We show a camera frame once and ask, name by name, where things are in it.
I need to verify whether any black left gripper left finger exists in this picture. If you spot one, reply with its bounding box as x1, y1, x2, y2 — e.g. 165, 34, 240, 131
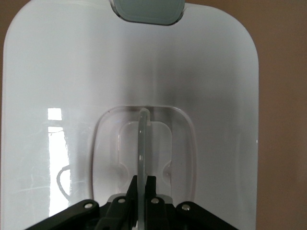
24, 176, 139, 230

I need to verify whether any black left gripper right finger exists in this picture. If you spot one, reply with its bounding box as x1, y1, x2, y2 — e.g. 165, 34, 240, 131
145, 176, 240, 230

